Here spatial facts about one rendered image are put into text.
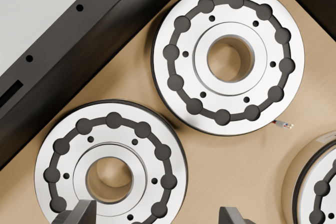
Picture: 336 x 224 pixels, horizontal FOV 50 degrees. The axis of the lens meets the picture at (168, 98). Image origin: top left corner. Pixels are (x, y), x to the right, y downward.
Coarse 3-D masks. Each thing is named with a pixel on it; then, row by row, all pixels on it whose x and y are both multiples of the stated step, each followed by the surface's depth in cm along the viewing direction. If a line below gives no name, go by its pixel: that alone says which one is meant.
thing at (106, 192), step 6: (96, 162) 26; (96, 168) 27; (90, 174) 24; (96, 174) 26; (90, 180) 24; (96, 180) 26; (90, 186) 24; (96, 186) 25; (102, 186) 26; (108, 186) 27; (120, 186) 27; (126, 186) 26; (96, 192) 24; (102, 192) 25; (108, 192) 25; (114, 192) 25; (120, 192) 25; (126, 192) 24; (108, 198) 24; (114, 198) 24
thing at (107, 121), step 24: (72, 120) 24; (96, 120) 24; (120, 120) 24; (144, 120) 24; (48, 144) 24; (72, 144) 24; (144, 144) 24; (168, 144) 24; (48, 168) 24; (72, 168) 24; (168, 168) 24; (48, 192) 24; (72, 192) 24; (168, 192) 24; (48, 216) 24; (96, 216) 24; (120, 216) 24; (144, 216) 24; (168, 216) 24
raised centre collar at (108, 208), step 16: (96, 144) 24; (112, 144) 23; (80, 160) 23; (96, 160) 23; (128, 160) 23; (80, 176) 23; (144, 176) 23; (80, 192) 23; (128, 192) 23; (144, 192) 24; (112, 208) 23; (128, 208) 23
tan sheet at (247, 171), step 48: (288, 0) 27; (144, 48) 27; (96, 96) 27; (144, 96) 27; (192, 144) 27; (240, 144) 27; (288, 144) 27; (0, 192) 27; (192, 192) 27; (240, 192) 27
